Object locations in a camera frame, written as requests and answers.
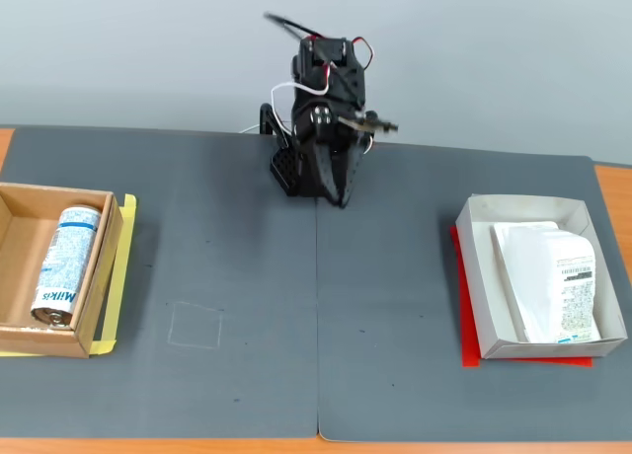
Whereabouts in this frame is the white blue drink can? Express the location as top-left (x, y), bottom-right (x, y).
top-left (30, 204), bottom-right (103, 331)

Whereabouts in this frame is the white labelled pouch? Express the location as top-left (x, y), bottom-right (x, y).
top-left (489, 220), bottom-right (603, 345)

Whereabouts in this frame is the black table clamp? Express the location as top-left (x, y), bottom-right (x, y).
top-left (260, 102), bottom-right (291, 147)

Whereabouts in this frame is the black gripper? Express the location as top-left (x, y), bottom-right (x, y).
top-left (290, 96), bottom-right (369, 209)

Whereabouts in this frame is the thick black camera cable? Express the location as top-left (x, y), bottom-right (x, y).
top-left (263, 11), bottom-right (330, 60)

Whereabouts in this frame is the brown cardboard box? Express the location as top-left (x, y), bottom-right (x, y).
top-left (0, 181), bottom-right (124, 359)

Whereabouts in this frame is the red white servo wire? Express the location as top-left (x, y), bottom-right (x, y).
top-left (351, 36), bottom-right (377, 73)
top-left (271, 63), bottom-right (331, 125)

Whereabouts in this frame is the grey table mat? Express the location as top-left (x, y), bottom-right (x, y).
top-left (0, 126), bottom-right (320, 440)
top-left (314, 140), bottom-right (632, 444)

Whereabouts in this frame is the white cardboard box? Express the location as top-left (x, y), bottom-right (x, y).
top-left (453, 192), bottom-right (629, 360)

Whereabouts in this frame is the red paper sheet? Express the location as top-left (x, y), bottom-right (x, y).
top-left (448, 225), bottom-right (593, 370)

